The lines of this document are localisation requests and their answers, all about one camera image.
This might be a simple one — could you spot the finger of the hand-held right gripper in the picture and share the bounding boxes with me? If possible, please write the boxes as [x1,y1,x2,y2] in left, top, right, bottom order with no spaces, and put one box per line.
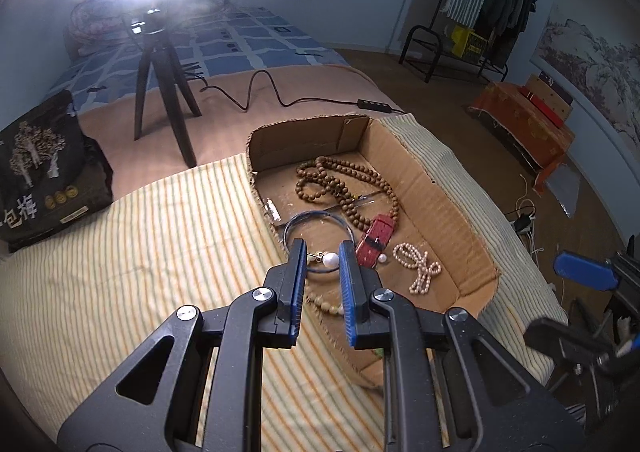
[554,252,621,291]
[524,316,618,369]

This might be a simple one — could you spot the wooden bead necklace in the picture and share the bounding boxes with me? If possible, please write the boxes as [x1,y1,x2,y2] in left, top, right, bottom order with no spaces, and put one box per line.
[295,155,401,233]

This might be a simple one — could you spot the orange covered box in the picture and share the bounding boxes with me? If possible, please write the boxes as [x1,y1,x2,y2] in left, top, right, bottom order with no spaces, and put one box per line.
[470,82,576,193]

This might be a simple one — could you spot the red cord bracelet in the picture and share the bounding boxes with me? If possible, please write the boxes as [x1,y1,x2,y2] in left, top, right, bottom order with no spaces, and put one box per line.
[356,213,396,267]

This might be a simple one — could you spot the landscape wall painting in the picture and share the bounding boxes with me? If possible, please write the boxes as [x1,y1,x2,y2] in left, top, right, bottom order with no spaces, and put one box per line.
[530,0,640,158]

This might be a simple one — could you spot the pearl bracelet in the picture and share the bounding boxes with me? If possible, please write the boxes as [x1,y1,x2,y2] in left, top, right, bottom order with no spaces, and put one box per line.
[393,242,443,296]

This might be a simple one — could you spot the black clothes rack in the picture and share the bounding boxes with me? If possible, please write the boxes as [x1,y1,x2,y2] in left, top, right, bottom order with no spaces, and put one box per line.
[398,0,538,86]

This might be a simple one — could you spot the metal bangle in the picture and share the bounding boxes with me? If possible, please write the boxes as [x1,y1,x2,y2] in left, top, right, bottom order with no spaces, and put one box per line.
[282,212,356,275]

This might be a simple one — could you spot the floor power strip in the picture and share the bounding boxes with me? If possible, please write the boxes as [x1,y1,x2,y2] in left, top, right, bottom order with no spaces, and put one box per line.
[512,202,538,233]

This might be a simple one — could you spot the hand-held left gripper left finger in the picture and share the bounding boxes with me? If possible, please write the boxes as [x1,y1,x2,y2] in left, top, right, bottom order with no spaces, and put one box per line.
[57,238,308,452]

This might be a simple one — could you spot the red box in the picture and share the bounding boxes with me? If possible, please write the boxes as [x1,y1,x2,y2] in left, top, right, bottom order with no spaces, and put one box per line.
[517,87,563,125]

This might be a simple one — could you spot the person's right hand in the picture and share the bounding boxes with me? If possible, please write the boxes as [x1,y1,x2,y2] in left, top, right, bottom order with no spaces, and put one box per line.
[617,317,640,358]

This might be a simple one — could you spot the cardboard box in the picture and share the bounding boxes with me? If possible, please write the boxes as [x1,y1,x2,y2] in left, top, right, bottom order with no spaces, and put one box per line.
[245,115,501,388]

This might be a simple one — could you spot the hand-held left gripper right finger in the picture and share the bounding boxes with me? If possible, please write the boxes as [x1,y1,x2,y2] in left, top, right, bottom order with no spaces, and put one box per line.
[339,241,586,452]

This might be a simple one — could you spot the black power cable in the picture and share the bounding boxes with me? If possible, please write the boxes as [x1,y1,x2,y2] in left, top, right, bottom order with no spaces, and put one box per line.
[185,62,406,115]

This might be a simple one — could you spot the dark hanging clothes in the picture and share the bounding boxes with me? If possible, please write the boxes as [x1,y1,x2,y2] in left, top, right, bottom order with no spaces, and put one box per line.
[472,0,538,68]

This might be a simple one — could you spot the black printed bag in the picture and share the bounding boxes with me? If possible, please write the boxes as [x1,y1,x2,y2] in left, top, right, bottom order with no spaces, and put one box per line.
[0,90,115,253]

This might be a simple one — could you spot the blue checked blanket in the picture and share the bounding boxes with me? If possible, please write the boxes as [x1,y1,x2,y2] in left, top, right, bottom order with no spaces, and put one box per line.
[42,2,351,113]

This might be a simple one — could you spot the striped cloth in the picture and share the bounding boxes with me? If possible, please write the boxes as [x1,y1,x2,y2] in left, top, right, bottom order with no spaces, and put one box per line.
[0,113,568,452]

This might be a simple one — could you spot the beige bead bracelet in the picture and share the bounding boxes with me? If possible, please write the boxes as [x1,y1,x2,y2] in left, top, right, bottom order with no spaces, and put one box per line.
[306,289,346,318]

